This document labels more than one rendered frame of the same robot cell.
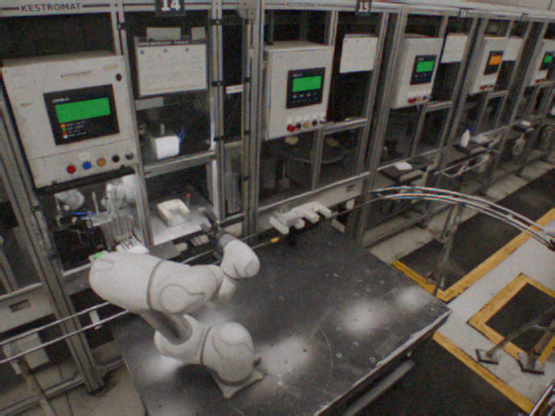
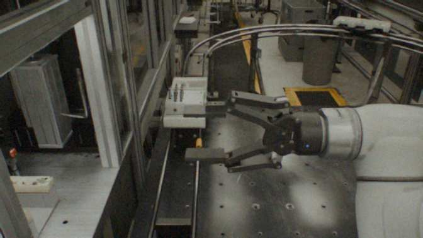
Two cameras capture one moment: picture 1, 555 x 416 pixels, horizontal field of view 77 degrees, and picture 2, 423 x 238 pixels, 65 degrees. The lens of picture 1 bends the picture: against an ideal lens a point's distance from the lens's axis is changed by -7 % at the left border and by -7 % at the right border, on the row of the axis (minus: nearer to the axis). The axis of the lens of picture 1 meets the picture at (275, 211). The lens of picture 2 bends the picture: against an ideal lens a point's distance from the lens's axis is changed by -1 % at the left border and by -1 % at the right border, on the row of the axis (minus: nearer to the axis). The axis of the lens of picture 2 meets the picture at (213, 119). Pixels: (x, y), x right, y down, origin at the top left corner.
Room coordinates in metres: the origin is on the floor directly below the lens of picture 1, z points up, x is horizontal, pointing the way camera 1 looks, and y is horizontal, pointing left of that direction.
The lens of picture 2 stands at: (1.10, 0.70, 1.43)
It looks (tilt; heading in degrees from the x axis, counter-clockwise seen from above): 29 degrees down; 308
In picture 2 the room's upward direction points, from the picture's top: straight up
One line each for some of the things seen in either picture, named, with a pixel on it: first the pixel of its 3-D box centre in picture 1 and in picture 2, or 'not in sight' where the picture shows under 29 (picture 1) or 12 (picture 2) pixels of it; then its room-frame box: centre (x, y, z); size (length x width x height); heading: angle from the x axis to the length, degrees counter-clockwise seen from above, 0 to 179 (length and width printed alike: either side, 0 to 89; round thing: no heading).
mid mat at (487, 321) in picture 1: (527, 314); (322, 109); (1.96, -2.05, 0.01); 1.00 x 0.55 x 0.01; 128
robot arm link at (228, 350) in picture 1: (230, 348); not in sight; (0.93, 0.14, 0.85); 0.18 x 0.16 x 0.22; 80
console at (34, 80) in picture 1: (72, 114); not in sight; (1.42, 0.85, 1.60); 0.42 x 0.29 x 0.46; 128
